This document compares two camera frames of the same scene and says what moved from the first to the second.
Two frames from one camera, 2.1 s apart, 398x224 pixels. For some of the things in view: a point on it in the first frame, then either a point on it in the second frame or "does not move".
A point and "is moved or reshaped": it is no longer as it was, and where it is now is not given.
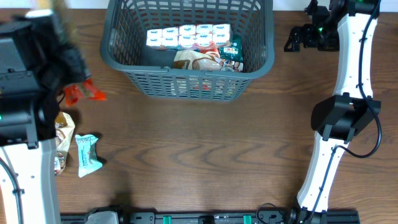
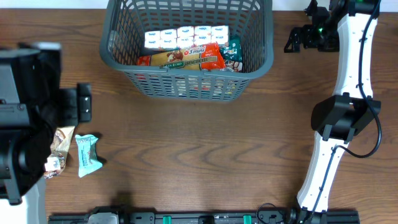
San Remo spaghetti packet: (85, 89) is moved or reshaped
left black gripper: (74, 65) to (84, 102)
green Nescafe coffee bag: (234, 51) does not move
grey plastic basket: (148, 74) does not move
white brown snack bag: (64, 129) does not move
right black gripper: (296, 37) does not move
